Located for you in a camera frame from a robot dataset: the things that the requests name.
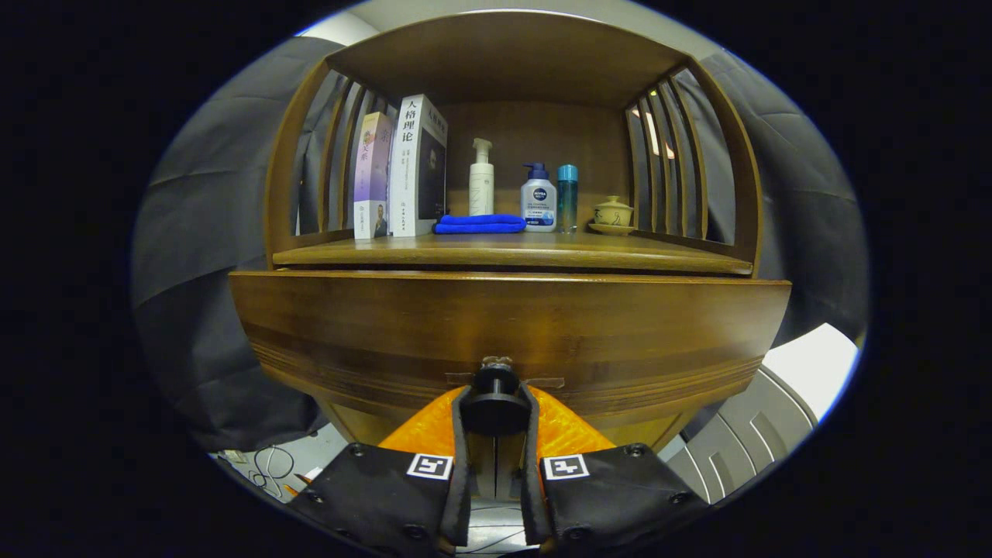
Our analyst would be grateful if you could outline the yellow lidded tea cup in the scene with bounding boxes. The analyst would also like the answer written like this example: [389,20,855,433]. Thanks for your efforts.
[587,195,636,236]

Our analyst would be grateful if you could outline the thick white book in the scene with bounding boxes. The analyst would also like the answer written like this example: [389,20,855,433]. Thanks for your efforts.
[387,94,449,237]

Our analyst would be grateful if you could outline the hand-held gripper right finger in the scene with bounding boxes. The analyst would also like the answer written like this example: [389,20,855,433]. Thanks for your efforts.
[518,384,710,555]

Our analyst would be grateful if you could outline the folded blue cloth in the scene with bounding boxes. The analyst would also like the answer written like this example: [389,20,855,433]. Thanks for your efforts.
[432,213,528,235]

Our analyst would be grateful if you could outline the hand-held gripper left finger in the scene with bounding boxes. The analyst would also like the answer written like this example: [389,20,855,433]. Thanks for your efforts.
[287,385,472,558]

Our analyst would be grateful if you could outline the brown wooden drawer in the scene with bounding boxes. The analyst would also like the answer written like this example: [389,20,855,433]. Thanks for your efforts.
[229,270,793,450]

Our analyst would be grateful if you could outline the black backdrop cloth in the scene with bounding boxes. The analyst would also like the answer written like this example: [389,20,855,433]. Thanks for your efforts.
[130,35,869,454]

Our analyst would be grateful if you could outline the black round drawer knob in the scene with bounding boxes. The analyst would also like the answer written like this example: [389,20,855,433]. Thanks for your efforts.
[460,364,532,436]

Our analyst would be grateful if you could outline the grey plastic case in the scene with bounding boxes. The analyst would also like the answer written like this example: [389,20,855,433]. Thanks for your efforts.
[666,364,819,506]

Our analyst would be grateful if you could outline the tall white pump bottle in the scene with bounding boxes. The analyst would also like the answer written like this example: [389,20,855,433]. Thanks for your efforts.
[469,138,495,217]

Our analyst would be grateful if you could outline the teal slim bottle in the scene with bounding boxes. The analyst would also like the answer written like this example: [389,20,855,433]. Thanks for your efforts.
[557,164,579,234]

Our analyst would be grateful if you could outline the brown wooden countertop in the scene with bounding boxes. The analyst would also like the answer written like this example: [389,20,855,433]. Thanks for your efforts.
[273,231,754,277]

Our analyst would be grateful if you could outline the purple book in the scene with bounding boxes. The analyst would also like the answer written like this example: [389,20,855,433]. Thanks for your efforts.
[353,112,394,240]

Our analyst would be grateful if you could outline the white bottle with blue pump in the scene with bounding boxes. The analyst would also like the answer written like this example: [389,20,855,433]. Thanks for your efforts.
[520,162,558,233]

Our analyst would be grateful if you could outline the brown wooden cabinet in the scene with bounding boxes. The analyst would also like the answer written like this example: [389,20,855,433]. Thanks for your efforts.
[263,9,764,501]

